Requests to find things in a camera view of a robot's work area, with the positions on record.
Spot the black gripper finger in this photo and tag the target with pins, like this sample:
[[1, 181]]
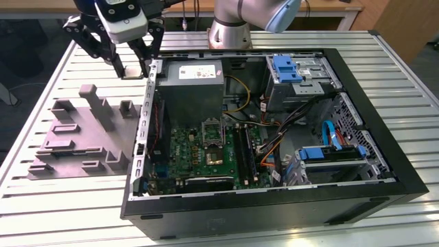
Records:
[[157, 33], [80, 32]]

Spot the silver CPU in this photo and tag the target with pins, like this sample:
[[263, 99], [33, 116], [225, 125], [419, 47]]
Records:
[[132, 72]]

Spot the CPU socket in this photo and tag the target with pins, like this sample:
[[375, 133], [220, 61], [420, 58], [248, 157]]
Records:
[[213, 157]]

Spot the black office chair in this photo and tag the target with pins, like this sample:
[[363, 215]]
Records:
[[20, 51]]

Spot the grey power supply unit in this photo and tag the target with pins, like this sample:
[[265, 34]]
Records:
[[192, 100]]

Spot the white metal leg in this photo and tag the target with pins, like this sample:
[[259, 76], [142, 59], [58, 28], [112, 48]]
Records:
[[6, 95]]

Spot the grey parts rack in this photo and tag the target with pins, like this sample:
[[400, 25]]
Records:
[[92, 133]]

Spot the blue drive carrier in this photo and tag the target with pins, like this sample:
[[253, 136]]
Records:
[[285, 69]]

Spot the thin locking lever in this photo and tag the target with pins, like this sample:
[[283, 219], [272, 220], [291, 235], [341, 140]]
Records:
[[222, 135]]

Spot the RAM stick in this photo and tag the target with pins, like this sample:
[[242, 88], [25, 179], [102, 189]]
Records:
[[68, 154]]

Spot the metal drive cage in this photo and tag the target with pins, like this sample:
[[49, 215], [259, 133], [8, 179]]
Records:
[[304, 88]]

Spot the green motherboard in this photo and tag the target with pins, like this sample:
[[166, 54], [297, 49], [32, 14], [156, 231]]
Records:
[[184, 159]]

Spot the wooden desk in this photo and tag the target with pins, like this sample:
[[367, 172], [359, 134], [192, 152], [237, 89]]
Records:
[[328, 5]]

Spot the black RAM slot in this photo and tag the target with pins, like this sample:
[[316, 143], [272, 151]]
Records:
[[241, 154]]

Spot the black graphics card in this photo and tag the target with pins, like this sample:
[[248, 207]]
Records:
[[208, 181]]

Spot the blue port connector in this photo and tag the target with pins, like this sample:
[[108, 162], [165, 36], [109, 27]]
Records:
[[144, 187]]

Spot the hard disk in blue carrier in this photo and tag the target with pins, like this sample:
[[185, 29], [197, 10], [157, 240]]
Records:
[[312, 154]]

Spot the wooden cabinet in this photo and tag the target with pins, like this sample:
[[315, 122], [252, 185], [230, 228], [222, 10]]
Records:
[[404, 25]]

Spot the metal disk bay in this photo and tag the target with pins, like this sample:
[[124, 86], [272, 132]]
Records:
[[336, 162]]

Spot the black PC case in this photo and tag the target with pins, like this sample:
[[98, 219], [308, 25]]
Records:
[[240, 213]]

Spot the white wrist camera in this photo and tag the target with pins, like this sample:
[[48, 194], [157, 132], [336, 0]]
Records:
[[126, 28]]

